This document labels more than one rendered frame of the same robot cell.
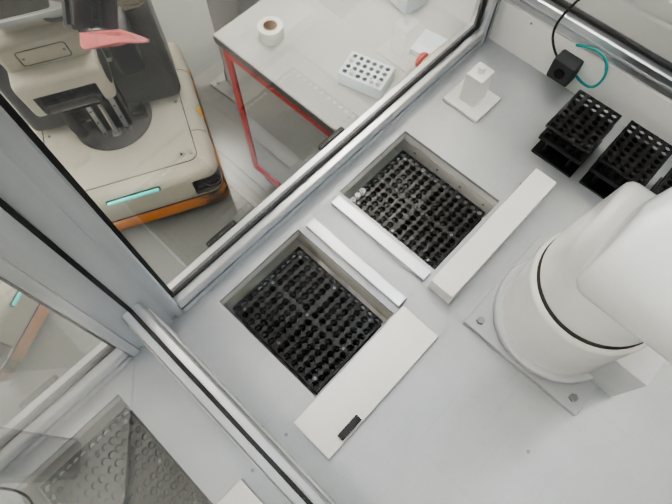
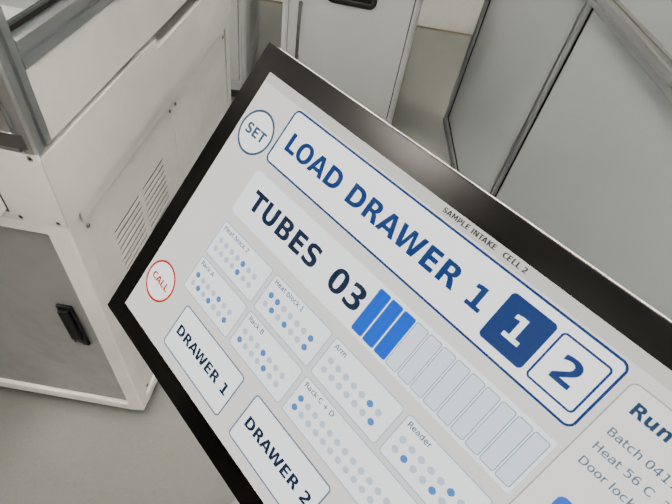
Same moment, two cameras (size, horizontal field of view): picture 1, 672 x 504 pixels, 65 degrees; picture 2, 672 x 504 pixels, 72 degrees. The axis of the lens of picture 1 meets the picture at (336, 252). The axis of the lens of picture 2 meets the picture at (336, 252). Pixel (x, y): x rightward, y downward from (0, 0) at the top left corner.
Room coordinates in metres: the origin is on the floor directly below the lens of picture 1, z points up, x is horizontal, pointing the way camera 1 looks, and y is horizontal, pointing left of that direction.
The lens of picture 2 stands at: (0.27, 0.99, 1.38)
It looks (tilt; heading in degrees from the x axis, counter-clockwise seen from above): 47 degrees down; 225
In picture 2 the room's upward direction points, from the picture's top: 12 degrees clockwise
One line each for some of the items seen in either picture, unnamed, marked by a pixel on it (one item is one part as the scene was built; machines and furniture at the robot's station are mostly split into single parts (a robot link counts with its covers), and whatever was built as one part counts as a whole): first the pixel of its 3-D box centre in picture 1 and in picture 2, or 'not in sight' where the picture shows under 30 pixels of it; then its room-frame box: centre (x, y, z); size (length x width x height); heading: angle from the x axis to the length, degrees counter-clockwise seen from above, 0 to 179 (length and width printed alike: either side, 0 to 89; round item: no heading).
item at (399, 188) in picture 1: (413, 214); not in sight; (0.51, -0.16, 0.87); 0.22 x 0.18 x 0.06; 46
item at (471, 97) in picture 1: (476, 84); not in sight; (0.75, -0.29, 1.00); 0.09 x 0.08 x 0.10; 46
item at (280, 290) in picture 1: (308, 319); not in sight; (0.29, 0.05, 0.87); 0.22 x 0.18 x 0.06; 46
